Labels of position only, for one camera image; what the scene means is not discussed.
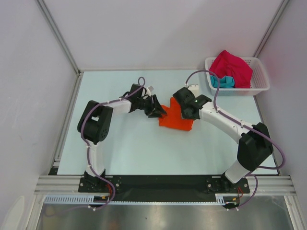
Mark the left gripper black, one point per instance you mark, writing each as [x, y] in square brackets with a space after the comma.
[156, 106]

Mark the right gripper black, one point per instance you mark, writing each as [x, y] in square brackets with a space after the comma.
[183, 116]

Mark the orange t shirt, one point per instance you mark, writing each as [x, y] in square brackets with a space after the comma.
[173, 118]

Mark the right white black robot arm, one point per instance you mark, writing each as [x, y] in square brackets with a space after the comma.
[254, 145]

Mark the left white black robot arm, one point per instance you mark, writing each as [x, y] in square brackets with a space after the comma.
[94, 126]

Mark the teal t shirt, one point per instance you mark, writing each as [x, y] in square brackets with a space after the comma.
[226, 82]

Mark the magenta t shirt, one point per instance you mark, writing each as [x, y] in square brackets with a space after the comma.
[227, 64]

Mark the white plastic laundry basket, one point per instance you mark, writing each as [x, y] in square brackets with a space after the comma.
[259, 81]

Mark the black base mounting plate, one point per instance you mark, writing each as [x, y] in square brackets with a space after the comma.
[163, 188]

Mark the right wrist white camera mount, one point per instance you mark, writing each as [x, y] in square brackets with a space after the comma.
[194, 88]

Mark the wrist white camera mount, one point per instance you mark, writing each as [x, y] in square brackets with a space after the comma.
[194, 88]
[150, 88]

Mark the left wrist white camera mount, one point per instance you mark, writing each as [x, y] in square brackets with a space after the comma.
[150, 88]

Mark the right white slotted cable duct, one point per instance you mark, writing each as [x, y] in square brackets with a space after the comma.
[225, 199]

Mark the white slotted cable duct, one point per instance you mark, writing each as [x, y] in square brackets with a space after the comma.
[225, 199]
[76, 199]

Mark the right aluminium corner post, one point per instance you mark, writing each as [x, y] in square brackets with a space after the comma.
[272, 25]

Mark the aluminium corner post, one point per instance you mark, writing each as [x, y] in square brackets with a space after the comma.
[57, 34]
[272, 25]

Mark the aluminium front frame rail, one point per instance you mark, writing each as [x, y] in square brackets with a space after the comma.
[68, 185]

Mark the left aluminium corner post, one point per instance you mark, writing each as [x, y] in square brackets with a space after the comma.
[57, 34]

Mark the left white slotted cable duct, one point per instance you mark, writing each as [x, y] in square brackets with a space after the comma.
[76, 199]

